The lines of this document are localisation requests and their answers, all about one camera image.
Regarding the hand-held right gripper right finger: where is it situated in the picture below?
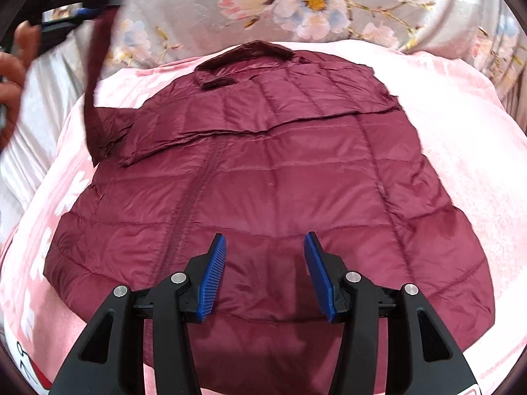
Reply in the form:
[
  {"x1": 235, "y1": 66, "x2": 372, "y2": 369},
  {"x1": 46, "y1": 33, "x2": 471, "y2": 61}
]
[{"x1": 304, "y1": 232, "x2": 487, "y2": 395}]

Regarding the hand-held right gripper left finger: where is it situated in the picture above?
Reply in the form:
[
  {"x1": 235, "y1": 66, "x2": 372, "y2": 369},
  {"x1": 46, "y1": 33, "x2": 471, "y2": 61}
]
[{"x1": 53, "y1": 233, "x2": 228, "y2": 395}]

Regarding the maroon puffer jacket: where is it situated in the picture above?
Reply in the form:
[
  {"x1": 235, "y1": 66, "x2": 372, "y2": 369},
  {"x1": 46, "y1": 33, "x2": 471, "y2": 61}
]
[{"x1": 43, "y1": 0, "x2": 497, "y2": 395}]

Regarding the person's left hand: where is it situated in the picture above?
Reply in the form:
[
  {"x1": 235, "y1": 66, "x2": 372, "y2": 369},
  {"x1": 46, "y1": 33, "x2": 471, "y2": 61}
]
[{"x1": 0, "y1": 22, "x2": 39, "y2": 149}]

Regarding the pink printed blanket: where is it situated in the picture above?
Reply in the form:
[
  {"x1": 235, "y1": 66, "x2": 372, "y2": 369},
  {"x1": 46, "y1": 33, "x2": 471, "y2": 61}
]
[{"x1": 0, "y1": 39, "x2": 527, "y2": 395}]

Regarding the white and red cloth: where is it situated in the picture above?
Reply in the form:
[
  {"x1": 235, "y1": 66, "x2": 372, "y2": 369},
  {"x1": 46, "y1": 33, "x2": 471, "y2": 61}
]
[{"x1": 3, "y1": 325, "x2": 56, "y2": 395}]

